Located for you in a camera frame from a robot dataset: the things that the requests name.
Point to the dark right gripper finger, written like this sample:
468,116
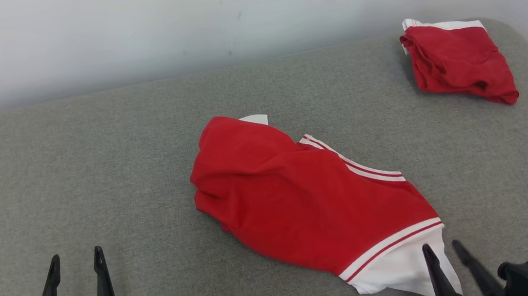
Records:
483,277
442,281

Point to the red jersey with white sleeves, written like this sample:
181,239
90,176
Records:
298,198

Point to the red shorts white waistband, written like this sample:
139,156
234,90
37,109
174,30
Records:
460,58

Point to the grey fabric sofa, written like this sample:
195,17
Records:
101,184

